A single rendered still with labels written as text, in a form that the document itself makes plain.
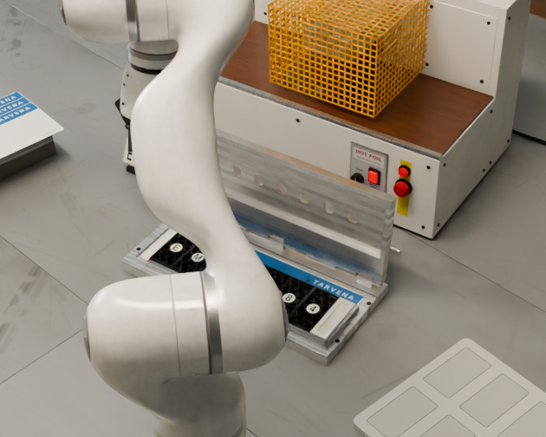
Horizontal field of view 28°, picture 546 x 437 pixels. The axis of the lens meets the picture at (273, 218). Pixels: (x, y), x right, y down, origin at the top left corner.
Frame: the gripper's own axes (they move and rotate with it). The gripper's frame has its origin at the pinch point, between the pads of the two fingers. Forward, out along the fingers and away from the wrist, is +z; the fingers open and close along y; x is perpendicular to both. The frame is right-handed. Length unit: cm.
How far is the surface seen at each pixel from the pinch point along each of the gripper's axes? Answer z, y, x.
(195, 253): 20.8, 7.5, 4.8
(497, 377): 22, 65, 9
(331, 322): 21.3, 37.3, 3.2
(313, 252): 17.1, 26.4, 14.3
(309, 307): 20.9, 32.3, 4.2
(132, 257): 23.0, -2.4, -1.1
